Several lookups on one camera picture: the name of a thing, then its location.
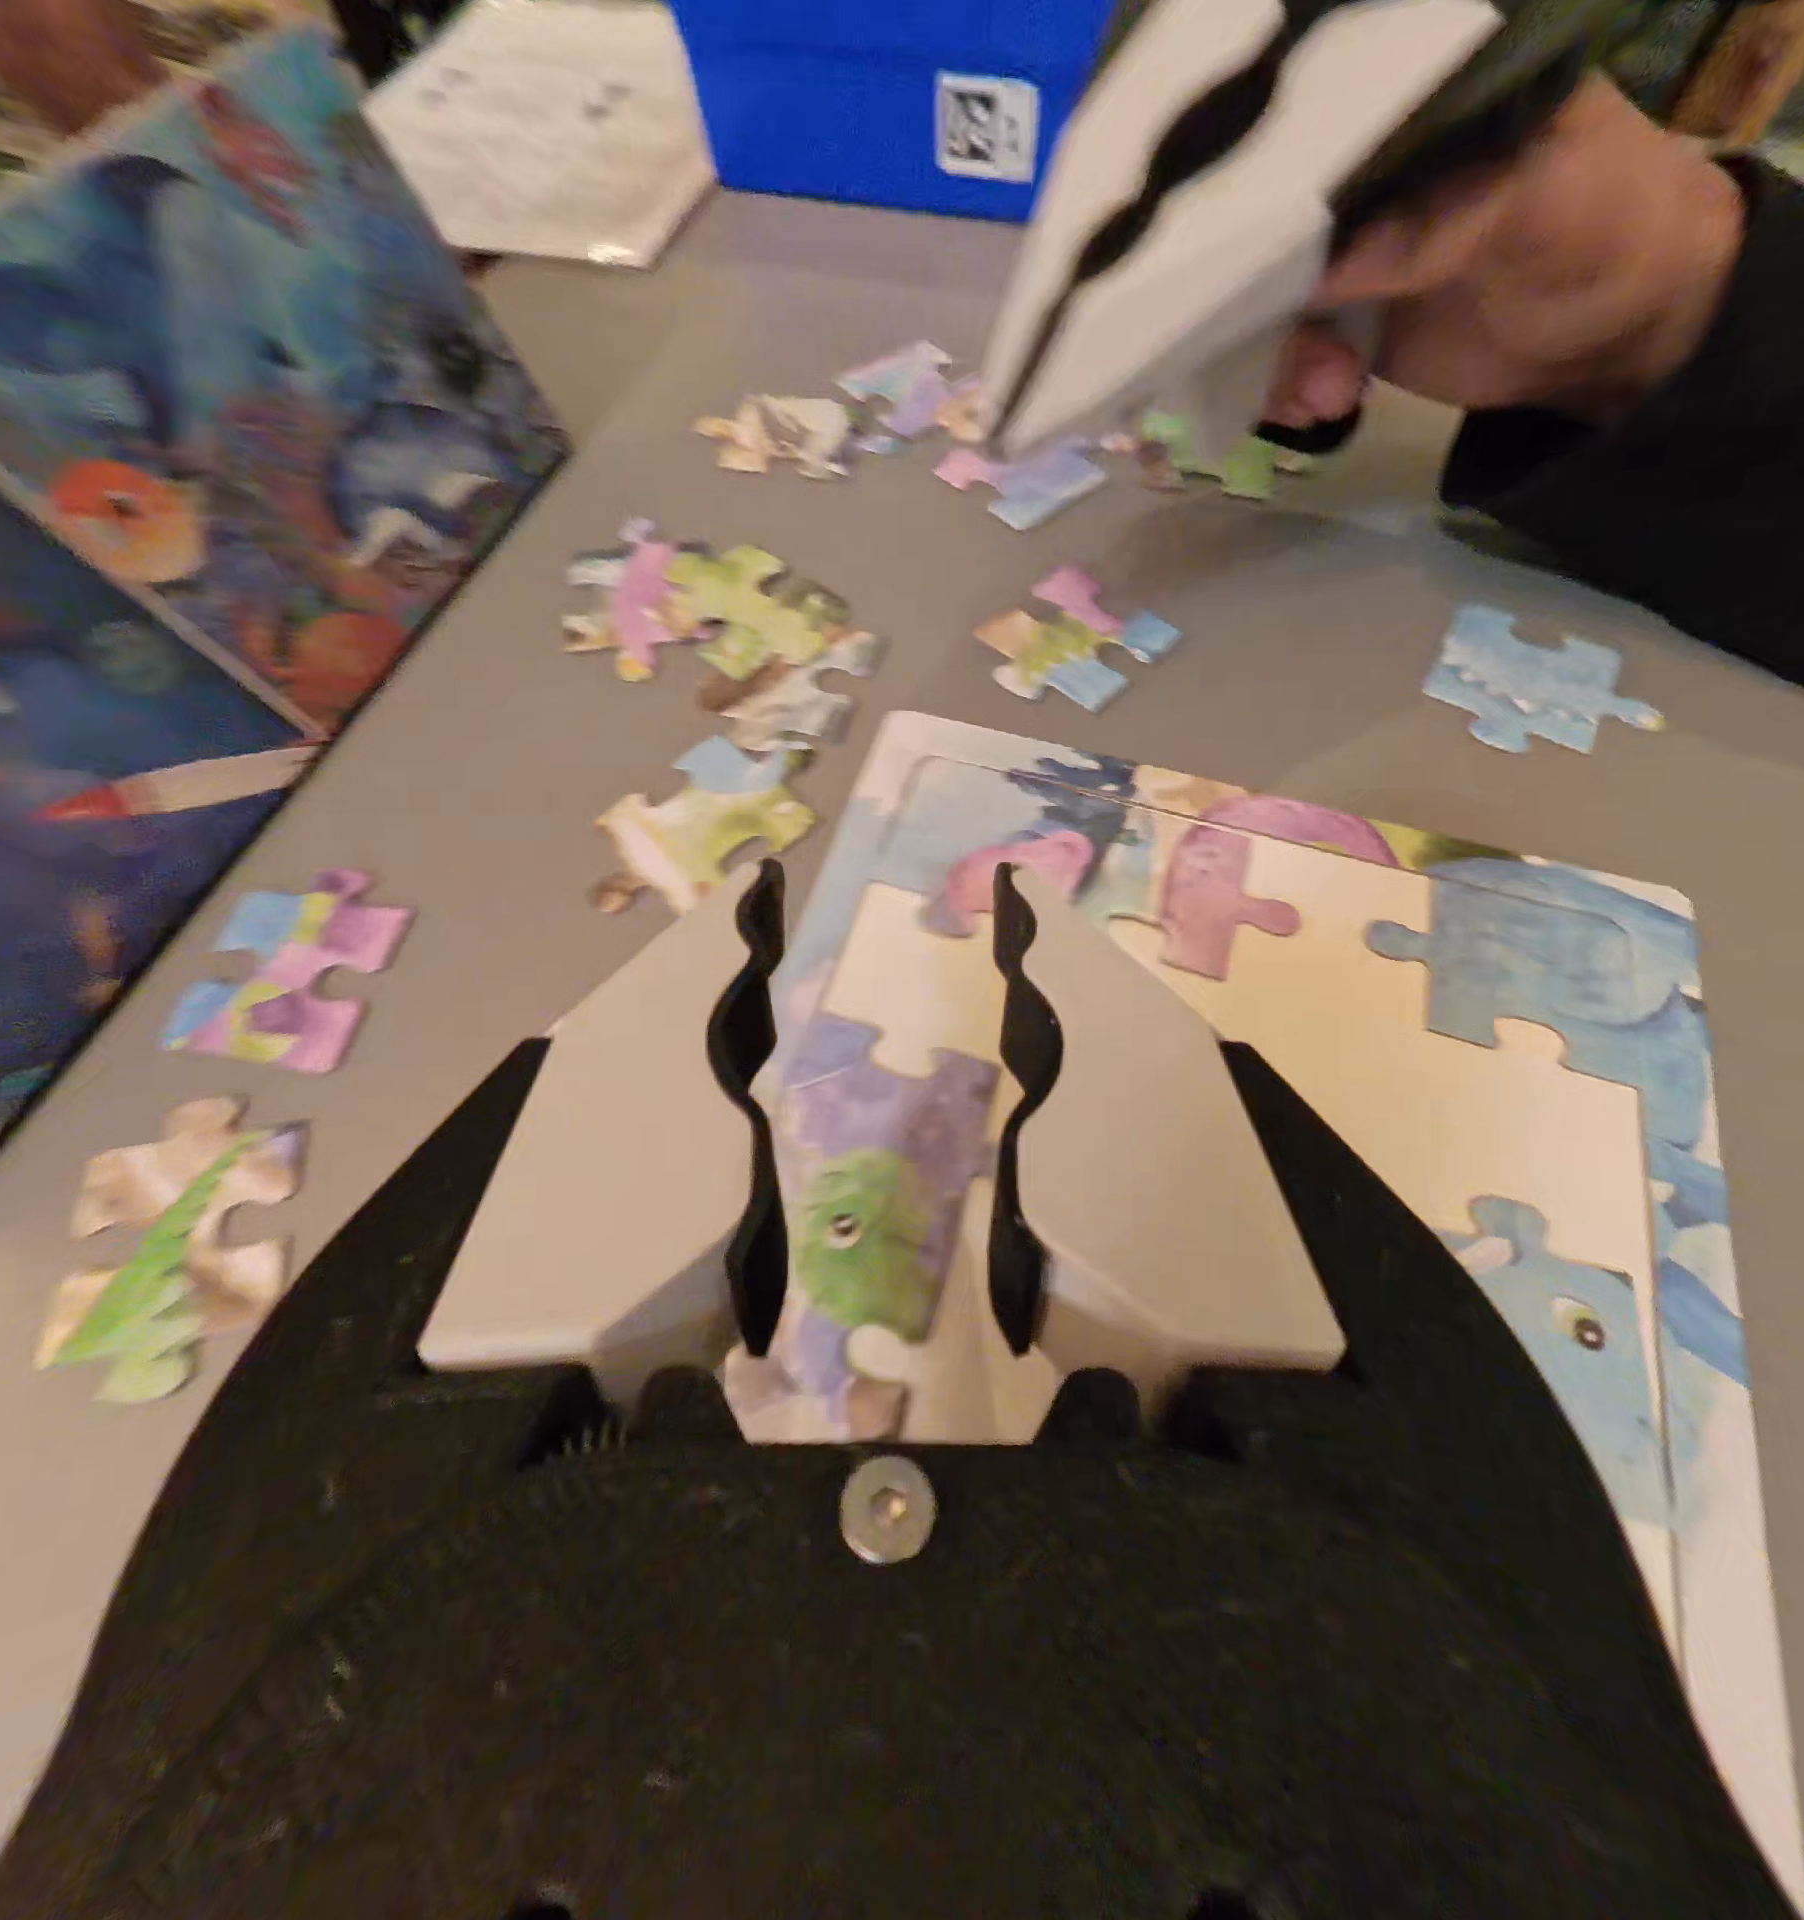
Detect space ocean print puzzle box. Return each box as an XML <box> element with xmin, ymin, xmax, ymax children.
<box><xmin>0</xmin><ymin>0</ymin><xmax>576</xmax><ymax>1216</ymax></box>

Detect purple green blue puzzle piece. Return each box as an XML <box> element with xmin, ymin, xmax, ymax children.
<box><xmin>973</xmin><ymin>566</ymin><xmax>1186</xmax><ymax>717</ymax></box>

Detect person's right hand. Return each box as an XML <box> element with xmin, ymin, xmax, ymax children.
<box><xmin>1266</xmin><ymin>79</ymin><xmax>1750</xmax><ymax>438</ymax></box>

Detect green dinosaur head puzzle piece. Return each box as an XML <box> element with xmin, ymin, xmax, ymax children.
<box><xmin>721</xmin><ymin>1146</ymin><xmax>982</xmax><ymax>1442</ymax></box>

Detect green tail brown puzzle piece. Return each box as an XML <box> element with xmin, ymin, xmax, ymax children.
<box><xmin>34</xmin><ymin>1096</ymin><xmax>312</xmax><ymax>1404</ymax></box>

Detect yellow green puzzle piece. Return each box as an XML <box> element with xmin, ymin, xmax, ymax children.
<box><xmin>662</xmin><ymin>544</ymin><xmax>850</xmax><ymax>680</ymax></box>

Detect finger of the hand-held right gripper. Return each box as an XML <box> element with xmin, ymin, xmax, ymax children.
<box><xmin>998</xmin><ymin>0</ymin><xmax>1507</xmax><ymax>467</ymax></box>
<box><xmin>977</xmin><ymin>0</ymin><xmax>1284</xmax><ymax>438</ymax></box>

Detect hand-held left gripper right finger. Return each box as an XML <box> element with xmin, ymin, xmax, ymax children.
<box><xmin>985</xmin><ymin>862</ymin><xmax>1350</xmax><ymax>1442</ymax></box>

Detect blue box with tag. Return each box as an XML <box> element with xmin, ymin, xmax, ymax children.
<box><xmin>668</xmin><ymin>0</ymin><xmax>1131</xmax><ymax>226</ymax></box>

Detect grey white puzzle piece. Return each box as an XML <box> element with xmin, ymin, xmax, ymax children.
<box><xmin>691</xmin><ymin>393</ymin><xmax>860</xmax><ymax>479</ymax></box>

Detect white jigsaw puzzle board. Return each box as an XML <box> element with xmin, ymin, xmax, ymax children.
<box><xmin>721</xmin><ymin>711</ymin><xmax>1804</xmax><ymax>1920</ymax></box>

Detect paper in plastic sleeve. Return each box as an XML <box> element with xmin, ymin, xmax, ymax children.
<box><xmin>361</xmin><ymin>0</ymin><xmax>719</xmax><ymax>275</ymax></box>

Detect person's right forearm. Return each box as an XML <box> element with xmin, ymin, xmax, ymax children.
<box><xmin>1441</xmin><ymin>151</ymin><xmax>1804</xmax><ymax>711</ymax></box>

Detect lavender green patch puzzle piece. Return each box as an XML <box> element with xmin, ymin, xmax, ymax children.
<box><xmin>775</xmin><ymin>1013</ymin><xmax>999</xmax><ymax>1203</ymax></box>

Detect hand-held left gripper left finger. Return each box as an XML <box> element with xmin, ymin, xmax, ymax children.
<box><xmin>420</xmin><ymin>860</ymin><xmax>796</xmax><ymax>1407</ymax></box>

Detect pink grey puzzle piece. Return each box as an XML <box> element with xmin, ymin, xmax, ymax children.
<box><xmin>562</xmin><ymin>516</ymin><xmax>694</xmax><ymax>683</ymax></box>

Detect grey brown puzzle piece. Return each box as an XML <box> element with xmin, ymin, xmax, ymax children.
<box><xmin>697</xmin><ymin>630</ymin><xmax>886</xmax><ymax>758</ymax></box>

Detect blue purple yellow puzzle piece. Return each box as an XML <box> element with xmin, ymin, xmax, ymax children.
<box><xmin>163</xmin><ymin>872</ymin><xmax>416</xmax><ymax>1073</ymax></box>

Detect blue dinosaur body puzzle piece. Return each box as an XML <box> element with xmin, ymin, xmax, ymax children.
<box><xmin>1368</xmin><ymin>862</ymin><xmax>1706</xmax><ymax>1083</ymax></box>

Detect green blue white puzzle piece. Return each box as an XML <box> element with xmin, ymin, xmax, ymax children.
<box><xmin>589</xmin><ymin>737</ymin><xmax>819</xmax><ymax>917</ymax></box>

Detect pink dinosaur head puzzle piece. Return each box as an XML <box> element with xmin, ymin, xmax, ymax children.
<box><xmin>879</xmin><ymin>758</ymin><xmax>1143</xmax><ymax>944</ymax></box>

